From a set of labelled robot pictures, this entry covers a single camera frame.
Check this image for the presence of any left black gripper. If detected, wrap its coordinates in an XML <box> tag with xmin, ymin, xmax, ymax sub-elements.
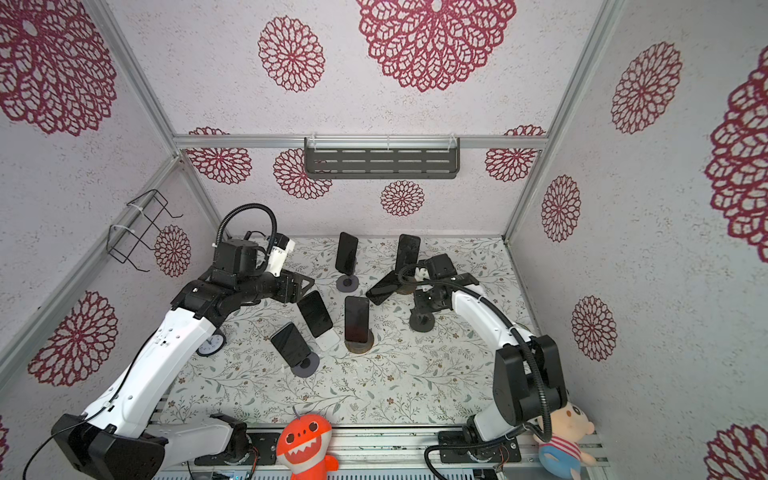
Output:
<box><xmin>239</xmin><ymin>267</ymin><xmax>315</xmax><ymax>305</ymax></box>

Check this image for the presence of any black stand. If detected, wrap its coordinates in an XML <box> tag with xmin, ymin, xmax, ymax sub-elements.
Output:
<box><xmin>409</xmin><ymin>307</ymin><xmax>435</xmax><ymax>333</ymax></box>

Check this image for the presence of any phone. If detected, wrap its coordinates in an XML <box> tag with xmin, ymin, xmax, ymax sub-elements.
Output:
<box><xmin>395</xmin><ymin>234</ymin><xmax>421</xmax><ymax>273</ymax></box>
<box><xmin>345</xmin><ymin>296</ymin><xmax>370</xmax><ymax>343</ymax></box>
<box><xmin>297</xmin><ymin>290</ymin><xmax>333</xmax><ymax>338</ymax></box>
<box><xmin>270</xmin><ymin>322</ymin><xmax>312</xmax><ymax>368</ymax></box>
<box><xmin>335</xmin><ymin>232</ymin><xmax>359</xmax><ymax>276</ymax></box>
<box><xmin>365</xmin><ymin>270</ymin><xmax>401</xmax><ymax>306</ymax></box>

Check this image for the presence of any wooden round stand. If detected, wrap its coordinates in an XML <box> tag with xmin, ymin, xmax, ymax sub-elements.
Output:
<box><xmin>396</xmin><ymin>277</ymin><xmax>417</xmax><ymax>295</ymax></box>
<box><xmin>344</xmin><ymin>329</ymin><xmax>374</xmax><ymax>354</ymax></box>

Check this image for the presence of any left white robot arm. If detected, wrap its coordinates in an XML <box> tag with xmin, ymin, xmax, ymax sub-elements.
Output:
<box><xmin>50</xmin><ymin>203</ymin><xmax>314</xmax><ymax>479</ymax></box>

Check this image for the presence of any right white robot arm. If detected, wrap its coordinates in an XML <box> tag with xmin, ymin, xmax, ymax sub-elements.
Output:
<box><xmin>396</xmin><ymin>255</ymin><xmax>568</xmax><ymax>444</ymax></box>

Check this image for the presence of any grey round stand back left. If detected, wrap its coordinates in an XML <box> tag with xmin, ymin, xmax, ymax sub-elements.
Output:
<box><xmin>336</xmin><ymin>274</ymin><xmax>359</xmax><ymax>293</ymax></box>

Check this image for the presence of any grey round stand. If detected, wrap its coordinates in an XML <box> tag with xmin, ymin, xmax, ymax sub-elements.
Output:
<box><xmin>291</xmin><ymin>352</ymin><xmax>320</xmax><ymax>378</ymax></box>
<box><xmin>336</xmin><ymin>274</ymin><xmax>359</xmax><ymax>293</ymax></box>

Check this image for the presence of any white phone stand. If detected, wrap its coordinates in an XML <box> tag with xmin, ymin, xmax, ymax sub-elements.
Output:
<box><xmin>315</xmin><ymin>328</ymin><xmax>341</xmax><ymax>352</ymax></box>

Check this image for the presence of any grey round stand front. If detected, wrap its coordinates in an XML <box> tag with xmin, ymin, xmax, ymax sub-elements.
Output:
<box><xmin>291</xmin><ymin>352</ymin><xmax>320</xmax><ymax>378</ymax></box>

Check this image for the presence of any small black alarm clock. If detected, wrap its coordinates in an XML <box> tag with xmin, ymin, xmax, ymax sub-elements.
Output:
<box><xmin>196</xmin><ymin>332</ymin><xmax>227</xmax><ymax>357</ymax></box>

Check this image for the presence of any red shark plush toy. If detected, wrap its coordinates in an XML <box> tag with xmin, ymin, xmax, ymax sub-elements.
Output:
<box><xmin>276</xmin><ymin>414</ymin><xmax>339</xmax><ymax>480</ymax></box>

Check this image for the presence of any boy doll plush toy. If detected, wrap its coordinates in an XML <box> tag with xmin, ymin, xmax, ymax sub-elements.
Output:
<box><xmin>534</xmin><ymin>402</ymin><xmax>596</xmax><ymax>480</ymax></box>

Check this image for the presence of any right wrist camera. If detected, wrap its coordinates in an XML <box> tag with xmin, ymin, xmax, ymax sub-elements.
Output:
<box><xmin>413</xmin><ymin>267</ymin><xmax>430</xmax><ymax>282</ymax></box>

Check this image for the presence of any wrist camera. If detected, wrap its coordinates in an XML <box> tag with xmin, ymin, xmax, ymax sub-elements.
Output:
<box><xmin>266</xmin><ymin>233</ymin><xmax>296</xmax><ymax>277</ymax></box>
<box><xmin>413</xmin><ymin>267</ymin><xmax>430</xmax><ymax>282</ymax></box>

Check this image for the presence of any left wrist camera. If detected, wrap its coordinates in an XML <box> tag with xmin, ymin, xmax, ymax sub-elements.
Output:
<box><xmin>266</xmin><ymin>233</ymin><xmax>296</xmax><ymax>277</ymax></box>

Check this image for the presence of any grey wall shelf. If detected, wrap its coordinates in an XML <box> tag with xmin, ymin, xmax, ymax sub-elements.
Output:
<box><xmin>303</xmin><ymin>137</ymin><xmax>461</xmax><ymax>180</ymax></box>

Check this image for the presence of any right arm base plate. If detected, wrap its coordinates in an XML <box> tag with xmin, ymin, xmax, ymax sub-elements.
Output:
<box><xmin>437</xmin><ymin>430</ymin><xmax>522</xmax><ymax>464</ymax></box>

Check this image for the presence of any black wire wall rack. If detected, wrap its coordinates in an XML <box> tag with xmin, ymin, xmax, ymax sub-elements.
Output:
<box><xmin>104</xmin><ymin>189</ymin><xmax>183</xmax><ymax>273</ymax></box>

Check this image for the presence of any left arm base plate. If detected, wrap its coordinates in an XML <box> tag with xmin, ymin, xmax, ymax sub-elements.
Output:
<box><xmin>193</xmin><ymin>431</ymin><xmax>280</xmax><ymax>467</ymax></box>

